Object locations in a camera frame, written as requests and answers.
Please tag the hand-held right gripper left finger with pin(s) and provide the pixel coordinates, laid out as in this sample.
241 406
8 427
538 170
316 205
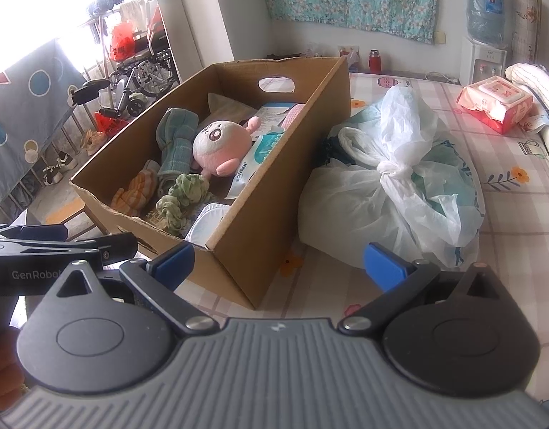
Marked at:
174 263

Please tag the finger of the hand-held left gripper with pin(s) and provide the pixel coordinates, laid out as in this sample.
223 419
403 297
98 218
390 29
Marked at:
37 233
109 246

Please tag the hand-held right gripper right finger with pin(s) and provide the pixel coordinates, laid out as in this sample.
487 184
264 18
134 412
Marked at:
384 263

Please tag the white soft pack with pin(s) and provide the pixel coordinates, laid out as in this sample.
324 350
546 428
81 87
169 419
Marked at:
207 223

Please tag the green white scrunchie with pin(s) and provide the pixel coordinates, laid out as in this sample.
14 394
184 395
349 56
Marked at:
185 205

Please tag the orange striped towel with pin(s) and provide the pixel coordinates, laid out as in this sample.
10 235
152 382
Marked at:
136 187

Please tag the teal towel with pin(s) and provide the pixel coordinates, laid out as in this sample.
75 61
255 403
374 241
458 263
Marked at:
176 143

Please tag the brown cardboard box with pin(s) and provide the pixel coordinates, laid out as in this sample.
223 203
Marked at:
279 196

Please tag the pink plush toy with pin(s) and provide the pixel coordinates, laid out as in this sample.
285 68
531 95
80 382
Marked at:
221 147

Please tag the white teal wipes pack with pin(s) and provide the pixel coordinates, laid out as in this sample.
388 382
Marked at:
256 165

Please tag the pink knitted cloth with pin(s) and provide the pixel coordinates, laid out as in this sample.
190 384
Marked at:
290 115

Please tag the person's left hand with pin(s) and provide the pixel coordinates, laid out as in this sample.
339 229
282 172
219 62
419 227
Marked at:
2 366

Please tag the pair of shoes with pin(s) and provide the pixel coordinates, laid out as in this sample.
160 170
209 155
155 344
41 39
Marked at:
58 167

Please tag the white plastic bag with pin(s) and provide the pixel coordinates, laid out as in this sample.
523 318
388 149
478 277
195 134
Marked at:
390 187

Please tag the grey cloth with circles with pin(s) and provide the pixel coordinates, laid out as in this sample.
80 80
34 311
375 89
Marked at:
28 120

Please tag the checked floral bed sheet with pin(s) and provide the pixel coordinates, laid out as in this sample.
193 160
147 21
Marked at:
515 214

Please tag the wheelchair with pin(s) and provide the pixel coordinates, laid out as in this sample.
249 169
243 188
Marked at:
140 76

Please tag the pink wet wipes pack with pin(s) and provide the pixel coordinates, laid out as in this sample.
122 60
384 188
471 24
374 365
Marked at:
495 96

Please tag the red thermos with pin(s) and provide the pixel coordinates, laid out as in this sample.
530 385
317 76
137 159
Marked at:
375 60

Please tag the red plastic bag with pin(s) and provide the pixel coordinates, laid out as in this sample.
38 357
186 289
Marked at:
122 42

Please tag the clear plastic bag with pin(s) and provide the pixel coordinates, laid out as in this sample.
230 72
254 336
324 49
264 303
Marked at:
332 56

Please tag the white water dispenser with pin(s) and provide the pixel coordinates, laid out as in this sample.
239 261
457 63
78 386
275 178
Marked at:
482 62

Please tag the white striped blanket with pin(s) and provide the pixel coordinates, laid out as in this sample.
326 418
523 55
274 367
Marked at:
536 82

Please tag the clothes drying rack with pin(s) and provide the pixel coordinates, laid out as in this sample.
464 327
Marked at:
118 6

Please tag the blue water jug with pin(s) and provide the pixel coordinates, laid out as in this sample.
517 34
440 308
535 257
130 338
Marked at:
485 13

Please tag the rolled floral mat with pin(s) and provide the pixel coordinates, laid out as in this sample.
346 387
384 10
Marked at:
527 27

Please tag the wall socket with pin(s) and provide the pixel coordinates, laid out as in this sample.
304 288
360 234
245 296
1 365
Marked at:
441 38

